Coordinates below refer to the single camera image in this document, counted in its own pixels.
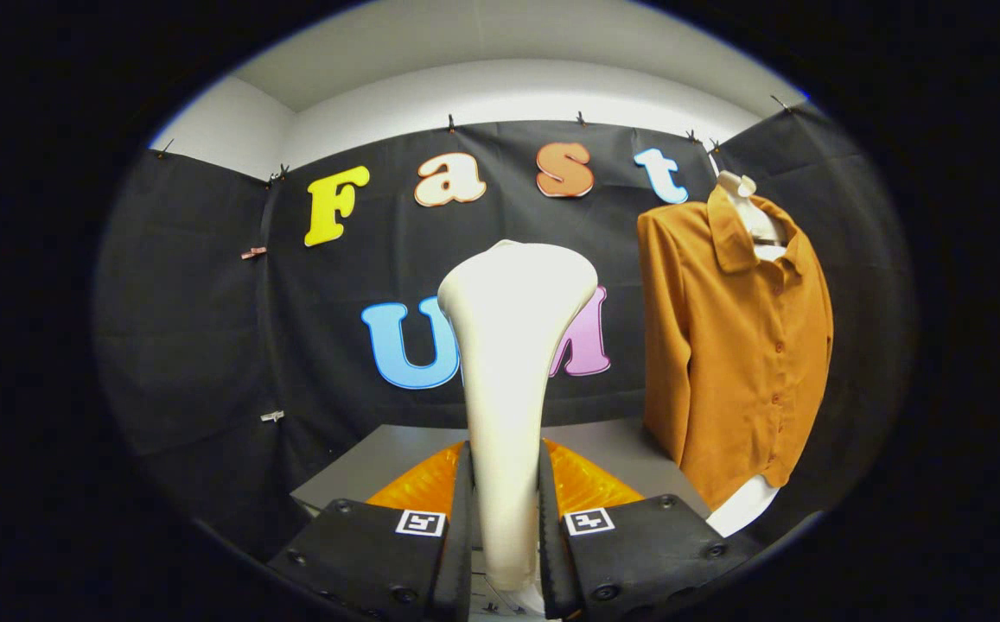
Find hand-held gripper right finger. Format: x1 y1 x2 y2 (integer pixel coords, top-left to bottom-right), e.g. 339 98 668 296
538 439 761 622

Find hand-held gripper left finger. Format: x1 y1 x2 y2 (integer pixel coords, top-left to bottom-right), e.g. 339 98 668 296
268 441 475 622

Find white steamer hose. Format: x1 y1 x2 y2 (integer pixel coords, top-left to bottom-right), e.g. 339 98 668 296
504 584 547 618

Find orange-brown button shirt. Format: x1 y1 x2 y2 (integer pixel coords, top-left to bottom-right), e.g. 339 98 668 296
635 185 836 511

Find white garment steamer head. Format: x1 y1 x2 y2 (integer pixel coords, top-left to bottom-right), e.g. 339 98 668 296
436 239 600 593

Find white garment hanger board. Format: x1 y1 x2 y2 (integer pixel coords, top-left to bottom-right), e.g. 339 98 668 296
705 170 792 539

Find grey drawer cabinet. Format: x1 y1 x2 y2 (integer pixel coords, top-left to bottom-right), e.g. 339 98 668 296
290 416 713 521

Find black backdrop cloth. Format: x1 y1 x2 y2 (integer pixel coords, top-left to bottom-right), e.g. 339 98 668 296
92 102 917 558

